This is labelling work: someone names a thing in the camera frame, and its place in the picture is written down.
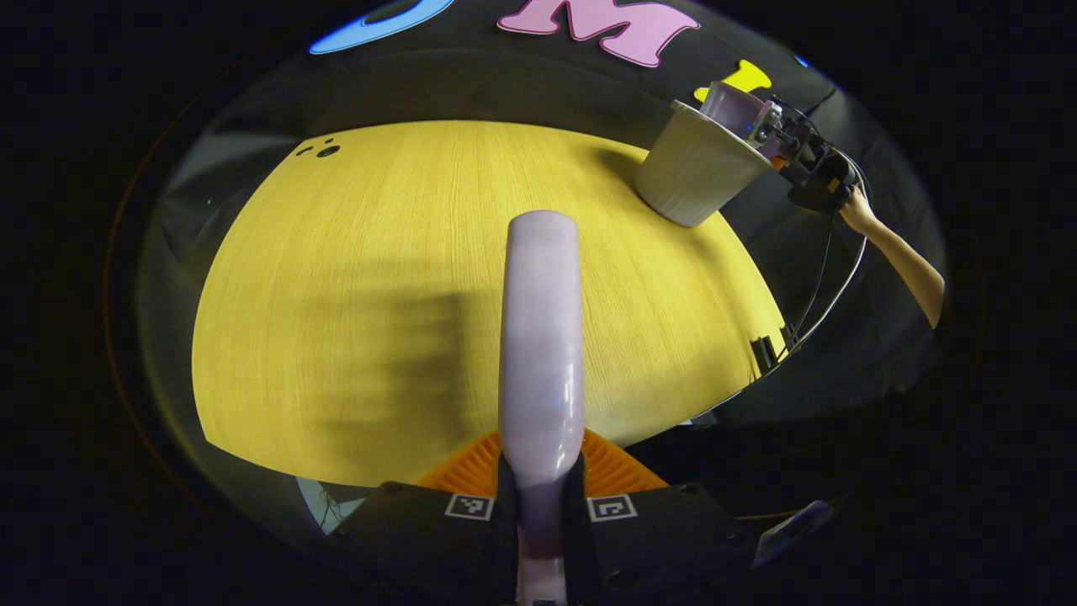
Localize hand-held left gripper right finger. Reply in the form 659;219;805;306
564;427;756;606

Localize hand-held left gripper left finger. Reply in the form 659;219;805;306
331;427;521;606

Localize lilac plastic dustpan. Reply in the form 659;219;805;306
698;80;771;157

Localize white ribbed garbage bin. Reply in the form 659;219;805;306
635;99;775;228

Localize small lilac broom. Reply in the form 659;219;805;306
498;210;587;606

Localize yellow wooden desktop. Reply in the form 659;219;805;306
192;120;792;489

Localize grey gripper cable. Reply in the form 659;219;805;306
778;151;869;354

